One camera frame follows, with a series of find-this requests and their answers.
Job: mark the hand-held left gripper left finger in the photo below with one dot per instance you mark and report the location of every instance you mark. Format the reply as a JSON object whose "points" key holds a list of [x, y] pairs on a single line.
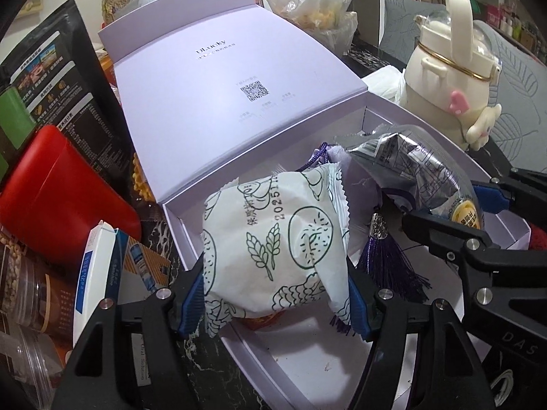
{"points": [[192, 305]]}

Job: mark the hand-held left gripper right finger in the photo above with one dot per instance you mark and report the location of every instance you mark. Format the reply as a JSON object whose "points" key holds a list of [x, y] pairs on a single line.
{"points": [[360, 309]]}

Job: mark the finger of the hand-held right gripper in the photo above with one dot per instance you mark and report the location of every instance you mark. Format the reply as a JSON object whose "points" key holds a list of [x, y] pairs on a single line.
{"points": [[444, 230], [491, 196]]}

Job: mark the silver foil snack packet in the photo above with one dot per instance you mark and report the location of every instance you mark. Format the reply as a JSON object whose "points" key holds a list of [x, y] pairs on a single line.
{"points": [[406, 158]]}

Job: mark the white green-printed snack packet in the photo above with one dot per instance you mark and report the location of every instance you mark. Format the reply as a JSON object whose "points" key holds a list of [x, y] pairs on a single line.
{"points": [[265, 230]]}

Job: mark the lavender gift box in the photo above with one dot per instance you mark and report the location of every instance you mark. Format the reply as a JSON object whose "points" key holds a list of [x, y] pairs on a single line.
{"points": [[213, 94]]}

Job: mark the purple tassel sachet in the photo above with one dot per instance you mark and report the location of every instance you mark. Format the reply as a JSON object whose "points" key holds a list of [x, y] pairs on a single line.
{"points": [[384, 256]]}

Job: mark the red knit item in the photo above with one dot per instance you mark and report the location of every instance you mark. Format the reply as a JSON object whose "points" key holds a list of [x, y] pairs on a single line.
{"points": [[540, 237]]}

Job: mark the blue and brown carton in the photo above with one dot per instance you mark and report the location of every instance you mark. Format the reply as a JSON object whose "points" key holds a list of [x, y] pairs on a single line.
{"points": [[141, 260]]}

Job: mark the orange snack packet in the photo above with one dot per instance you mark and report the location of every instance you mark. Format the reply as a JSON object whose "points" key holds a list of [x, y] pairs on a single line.
{"points": [[265, 321]]}

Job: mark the grey leaf-print cushion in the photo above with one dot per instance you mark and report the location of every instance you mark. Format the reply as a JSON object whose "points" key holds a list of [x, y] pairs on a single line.
{"points": [[517, 106]]}

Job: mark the white and blue carton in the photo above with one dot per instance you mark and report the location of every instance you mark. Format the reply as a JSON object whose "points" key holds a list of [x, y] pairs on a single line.
{"points": [[94, 273]]}

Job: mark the cream water bottle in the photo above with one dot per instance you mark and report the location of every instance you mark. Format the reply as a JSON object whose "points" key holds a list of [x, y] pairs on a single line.
{"points": [[431, 77]]}

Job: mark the yellow waffle snack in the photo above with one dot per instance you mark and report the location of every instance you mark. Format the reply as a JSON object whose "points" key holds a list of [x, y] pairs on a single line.
{"points": [[141, 179]]}

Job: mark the clear jar of nuts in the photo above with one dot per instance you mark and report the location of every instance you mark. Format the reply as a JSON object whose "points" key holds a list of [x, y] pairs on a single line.
{"points": [[25, 282]]}

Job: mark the clear plastic container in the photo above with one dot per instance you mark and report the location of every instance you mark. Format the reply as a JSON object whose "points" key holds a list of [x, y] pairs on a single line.
{"points": [[30, 358]]}

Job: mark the shelf of small bottles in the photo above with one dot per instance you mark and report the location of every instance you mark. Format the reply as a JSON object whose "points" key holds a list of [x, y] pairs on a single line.
{"points": [[513, 25]]}

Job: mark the red box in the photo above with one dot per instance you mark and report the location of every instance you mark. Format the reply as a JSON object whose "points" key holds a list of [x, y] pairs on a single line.
{"points": [[64, 188]]}

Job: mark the black printed pouch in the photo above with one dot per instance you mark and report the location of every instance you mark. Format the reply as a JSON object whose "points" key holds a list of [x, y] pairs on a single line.
{"points": [[77, 94]]}

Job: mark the clear plastic bag of food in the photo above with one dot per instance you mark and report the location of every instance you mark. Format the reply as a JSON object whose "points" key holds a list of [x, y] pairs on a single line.
{"points": [[312, 8]]}

